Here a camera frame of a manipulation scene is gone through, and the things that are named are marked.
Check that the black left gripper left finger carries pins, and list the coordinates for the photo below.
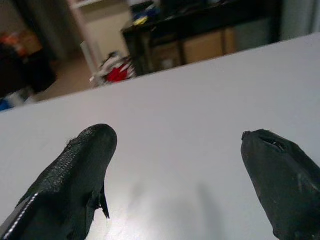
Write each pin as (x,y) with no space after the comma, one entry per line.
(67,180)

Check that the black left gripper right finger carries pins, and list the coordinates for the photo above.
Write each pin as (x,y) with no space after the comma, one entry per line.
(282,185)

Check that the white shelf frame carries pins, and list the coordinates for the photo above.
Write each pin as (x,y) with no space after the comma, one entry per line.
(86,32)

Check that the orange box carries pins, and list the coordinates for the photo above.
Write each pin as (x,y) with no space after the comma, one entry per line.
(22,42)

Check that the brown cardboard box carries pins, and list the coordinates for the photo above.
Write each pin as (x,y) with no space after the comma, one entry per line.
(166,57)
(203,48)

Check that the black desk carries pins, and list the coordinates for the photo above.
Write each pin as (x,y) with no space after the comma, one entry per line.
(200,20)

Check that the yellow item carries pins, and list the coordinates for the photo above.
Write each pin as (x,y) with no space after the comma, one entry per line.
(140,20)

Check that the red and white bundle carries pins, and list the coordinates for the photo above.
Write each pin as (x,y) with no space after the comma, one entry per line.
(116,73)

